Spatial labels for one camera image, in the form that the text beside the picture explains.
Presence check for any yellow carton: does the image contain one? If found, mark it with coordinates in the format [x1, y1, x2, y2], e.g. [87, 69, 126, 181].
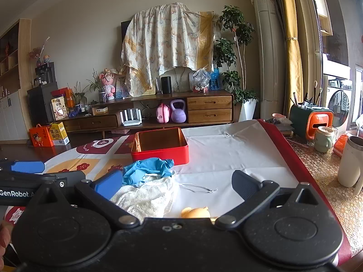
[49, 122, 70, 146]

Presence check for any wooden tv stand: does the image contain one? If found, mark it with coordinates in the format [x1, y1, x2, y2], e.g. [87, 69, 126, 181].
[58, 90, 235, 139]

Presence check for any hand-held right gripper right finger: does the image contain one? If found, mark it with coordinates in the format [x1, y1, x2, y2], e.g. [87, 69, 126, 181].
[215, 170, 329, 229]

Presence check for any purple kettlebell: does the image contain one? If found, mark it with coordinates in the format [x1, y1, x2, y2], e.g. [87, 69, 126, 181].
[170, 99, 187, 124]

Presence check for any person's left hand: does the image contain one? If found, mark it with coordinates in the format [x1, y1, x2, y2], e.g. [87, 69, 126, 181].
[0, 223, 12, 265]

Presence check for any floral cloth cover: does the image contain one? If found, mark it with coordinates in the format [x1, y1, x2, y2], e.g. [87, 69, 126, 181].
[120, 2, 222, 97]

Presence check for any washing machine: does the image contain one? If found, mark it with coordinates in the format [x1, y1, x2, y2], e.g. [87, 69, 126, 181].
[323, 74, 354, 129]

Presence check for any white standing air conditioner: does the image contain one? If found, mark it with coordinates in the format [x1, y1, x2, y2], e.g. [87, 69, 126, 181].
[250, 0, 288, 119]

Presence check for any small potted plant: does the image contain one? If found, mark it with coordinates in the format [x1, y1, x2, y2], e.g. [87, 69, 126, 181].
[67, 82, 89, 113]

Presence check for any yellow curtain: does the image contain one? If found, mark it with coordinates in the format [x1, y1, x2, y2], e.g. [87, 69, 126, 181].
[279, 0, 304, 114]

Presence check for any green mug with lid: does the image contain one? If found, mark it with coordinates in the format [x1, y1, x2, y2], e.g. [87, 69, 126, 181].
[314, 126, 336, 153]

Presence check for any pile of clear bags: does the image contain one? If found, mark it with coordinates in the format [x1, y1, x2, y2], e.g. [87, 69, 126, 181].
[267, 117, 294, 136]

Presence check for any red tin box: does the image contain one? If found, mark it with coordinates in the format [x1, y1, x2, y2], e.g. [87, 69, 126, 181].
[131, 127, 189, 166]

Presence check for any white router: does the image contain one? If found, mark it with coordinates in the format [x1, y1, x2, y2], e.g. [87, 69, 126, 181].
[119, 108, 142, 127]

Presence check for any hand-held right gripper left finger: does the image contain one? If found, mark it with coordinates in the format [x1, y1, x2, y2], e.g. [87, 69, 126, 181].
[34, 170, 141, 229]

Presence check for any black speaker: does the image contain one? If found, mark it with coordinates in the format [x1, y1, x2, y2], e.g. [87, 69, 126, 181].
[161, 76, 172, 94]

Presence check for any pink plush doll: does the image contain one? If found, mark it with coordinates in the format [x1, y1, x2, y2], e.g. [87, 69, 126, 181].
[99, 68, 117, 100]

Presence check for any black cabinet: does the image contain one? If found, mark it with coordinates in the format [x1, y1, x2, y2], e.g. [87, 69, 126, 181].
[27, 82, 59, 126]

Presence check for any vase with flowers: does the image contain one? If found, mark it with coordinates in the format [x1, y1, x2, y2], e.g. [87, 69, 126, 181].
[28, 36, 51, 68]

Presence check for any potted orchid plant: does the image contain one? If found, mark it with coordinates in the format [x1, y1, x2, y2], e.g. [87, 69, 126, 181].
[86, 68, 108, 103]

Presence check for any illustrated card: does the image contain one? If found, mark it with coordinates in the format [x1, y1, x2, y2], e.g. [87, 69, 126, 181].
[115, 76, 126, 98]

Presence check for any bunch of brushes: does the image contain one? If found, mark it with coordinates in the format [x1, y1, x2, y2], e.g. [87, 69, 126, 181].
[290, 81, 324, 109]

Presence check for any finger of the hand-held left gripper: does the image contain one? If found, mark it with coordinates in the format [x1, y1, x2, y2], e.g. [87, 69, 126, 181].
[0, 171, 86, 189]
[0, 159, 45, 174]

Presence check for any orange packet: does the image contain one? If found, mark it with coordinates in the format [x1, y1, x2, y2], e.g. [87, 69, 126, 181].
[333, 134, 350, 158]

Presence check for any orange gift bag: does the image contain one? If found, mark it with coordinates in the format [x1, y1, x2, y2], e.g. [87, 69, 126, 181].
[29, 124, 54, 147]

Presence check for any pink case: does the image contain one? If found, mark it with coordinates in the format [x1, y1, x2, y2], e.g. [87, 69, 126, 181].
[156, 103, 171, 124]

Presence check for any black coffee machine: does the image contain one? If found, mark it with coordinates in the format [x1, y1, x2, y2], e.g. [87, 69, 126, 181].
[33, 62, 55, 86]

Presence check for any clear plastic bag with items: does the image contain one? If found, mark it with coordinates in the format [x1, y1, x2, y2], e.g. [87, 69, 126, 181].
[191, 69, 212, 93]

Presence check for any potted tree in white pot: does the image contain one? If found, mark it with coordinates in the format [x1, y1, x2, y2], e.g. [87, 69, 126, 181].
[213, 5, 259, 122]

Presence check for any white mesh drawstring pouch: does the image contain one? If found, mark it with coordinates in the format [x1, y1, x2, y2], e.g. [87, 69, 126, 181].
[110, 174, 218, 219]

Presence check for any white cup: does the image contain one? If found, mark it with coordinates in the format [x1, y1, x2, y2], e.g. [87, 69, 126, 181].
[337, 136, 363, 196]

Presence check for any red and orange gift box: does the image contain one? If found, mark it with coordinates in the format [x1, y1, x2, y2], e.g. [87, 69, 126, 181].
[51, 88, 76, 109]

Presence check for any blue cloth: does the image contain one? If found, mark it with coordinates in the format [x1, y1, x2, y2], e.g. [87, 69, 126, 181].
[123, 159, 175, 188]

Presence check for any wooden shelf unit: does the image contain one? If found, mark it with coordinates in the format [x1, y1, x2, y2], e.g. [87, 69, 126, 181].
[0, 19, 32, 142]

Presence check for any yellow soft toy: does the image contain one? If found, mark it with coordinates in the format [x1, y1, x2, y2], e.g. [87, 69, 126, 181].
[181, 206, 213, 219]

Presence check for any gold lace table mat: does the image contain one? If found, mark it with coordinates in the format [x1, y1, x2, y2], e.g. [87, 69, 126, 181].
[286, 138, 363, 272]

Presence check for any green and orange holder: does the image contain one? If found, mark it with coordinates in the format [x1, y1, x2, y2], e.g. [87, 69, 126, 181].
[289, 103, 334, 144]

